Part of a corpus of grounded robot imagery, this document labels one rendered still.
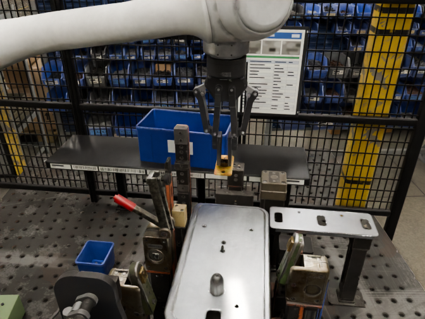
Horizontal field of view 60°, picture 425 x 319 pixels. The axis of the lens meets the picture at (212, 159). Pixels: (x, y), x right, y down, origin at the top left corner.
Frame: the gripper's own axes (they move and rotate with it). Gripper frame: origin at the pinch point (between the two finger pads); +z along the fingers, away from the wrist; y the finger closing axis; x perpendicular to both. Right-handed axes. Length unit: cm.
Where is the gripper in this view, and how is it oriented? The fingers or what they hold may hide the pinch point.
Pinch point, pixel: (224, 149)
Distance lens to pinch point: 80.1
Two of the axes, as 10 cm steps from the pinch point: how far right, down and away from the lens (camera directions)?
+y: 9.9, 0.6, -1.0
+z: 0.0, 8.7, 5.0
